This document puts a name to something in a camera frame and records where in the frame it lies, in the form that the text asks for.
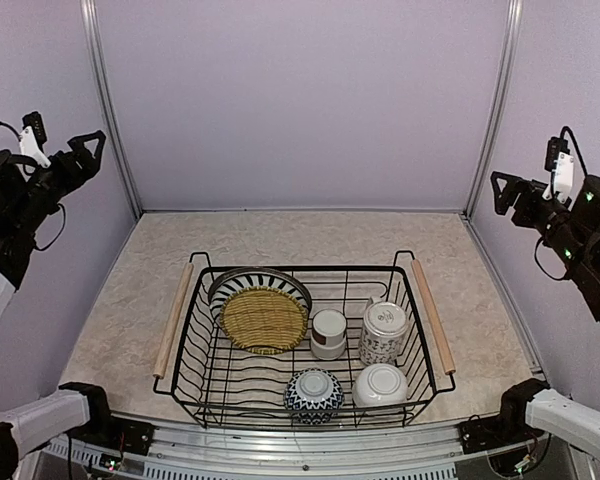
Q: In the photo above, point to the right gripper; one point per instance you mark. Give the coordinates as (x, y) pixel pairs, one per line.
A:
(530, 189)

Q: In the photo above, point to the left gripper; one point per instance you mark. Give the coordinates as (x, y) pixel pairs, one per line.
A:
(76, 176)

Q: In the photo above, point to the white floral patterned mug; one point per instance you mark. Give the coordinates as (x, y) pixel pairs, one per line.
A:
(383, 331)

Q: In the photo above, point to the black white striped plate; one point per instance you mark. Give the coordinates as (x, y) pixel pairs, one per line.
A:
(239, 279)

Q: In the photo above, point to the yellow woven bamboo tray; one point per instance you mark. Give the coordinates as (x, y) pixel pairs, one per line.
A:
(263, 320)

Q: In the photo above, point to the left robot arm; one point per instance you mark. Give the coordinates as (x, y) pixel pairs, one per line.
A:
(31, 188)

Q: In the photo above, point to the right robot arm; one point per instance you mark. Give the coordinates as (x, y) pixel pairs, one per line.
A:
(573, 234)

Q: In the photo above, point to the plain white bowl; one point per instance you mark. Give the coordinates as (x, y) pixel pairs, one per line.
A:
(379, 385)

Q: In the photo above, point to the white brown ceramic cup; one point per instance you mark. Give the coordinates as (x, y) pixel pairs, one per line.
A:
(328, 334)

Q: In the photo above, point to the blue white patterned bowl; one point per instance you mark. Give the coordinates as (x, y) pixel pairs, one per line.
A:
(313, 396)

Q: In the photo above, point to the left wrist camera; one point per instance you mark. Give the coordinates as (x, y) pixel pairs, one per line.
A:
(32, 139)

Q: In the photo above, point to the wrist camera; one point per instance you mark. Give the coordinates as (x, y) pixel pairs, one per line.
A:
(32, 139)
(560, 164)

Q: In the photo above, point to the left aluminium corner post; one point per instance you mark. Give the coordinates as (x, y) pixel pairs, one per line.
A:
(98, 66)

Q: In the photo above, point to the aluminium corner post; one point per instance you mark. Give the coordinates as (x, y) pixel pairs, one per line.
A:
(98, 66)
(498, 104)

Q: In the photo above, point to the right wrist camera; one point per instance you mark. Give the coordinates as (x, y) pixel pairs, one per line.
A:
(560, 164)

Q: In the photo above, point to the right wooden rack handle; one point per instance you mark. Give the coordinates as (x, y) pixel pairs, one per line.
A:
(439, 335)

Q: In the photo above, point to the wooden rack handle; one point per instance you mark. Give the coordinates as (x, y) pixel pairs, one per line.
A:
(169, 332)
(439, 335)

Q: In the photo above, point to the right aluminium corner post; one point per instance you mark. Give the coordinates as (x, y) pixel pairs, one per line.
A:
(498, 104)

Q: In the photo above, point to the left wooden rack handle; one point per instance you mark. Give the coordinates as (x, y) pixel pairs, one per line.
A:
(169, 332)

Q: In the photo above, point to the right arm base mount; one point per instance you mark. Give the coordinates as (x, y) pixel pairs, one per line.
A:
(478, 434)

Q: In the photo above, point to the black wire dish rack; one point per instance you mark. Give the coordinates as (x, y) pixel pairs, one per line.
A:
(219, 385)

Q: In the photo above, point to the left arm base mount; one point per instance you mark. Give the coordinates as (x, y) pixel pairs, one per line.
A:
(115, 433)

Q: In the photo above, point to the aluminium front rail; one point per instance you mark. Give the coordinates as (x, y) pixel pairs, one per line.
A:
(186, 451)

